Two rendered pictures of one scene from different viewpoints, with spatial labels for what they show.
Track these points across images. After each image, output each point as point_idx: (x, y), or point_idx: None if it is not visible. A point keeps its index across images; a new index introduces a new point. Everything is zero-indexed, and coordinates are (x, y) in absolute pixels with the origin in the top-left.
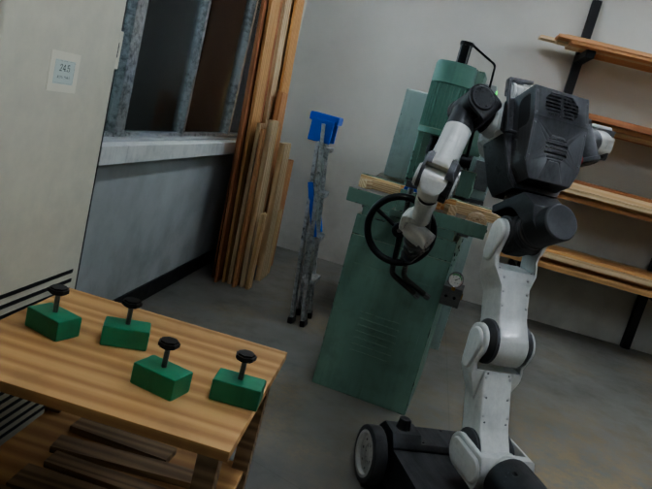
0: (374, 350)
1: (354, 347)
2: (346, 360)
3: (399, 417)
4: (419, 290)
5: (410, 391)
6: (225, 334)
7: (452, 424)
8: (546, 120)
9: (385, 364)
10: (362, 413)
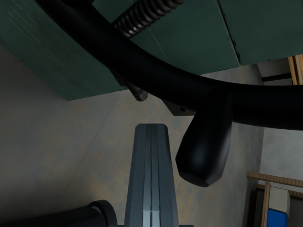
0: (44, 47)
1: (13, 20)
2: (2, 24)
3: (58, 105)
4: (130, 87)
5: (78, 98)
6: None
7: (110, 115)
8: None
9: (57, 67)
10: (6, 96)
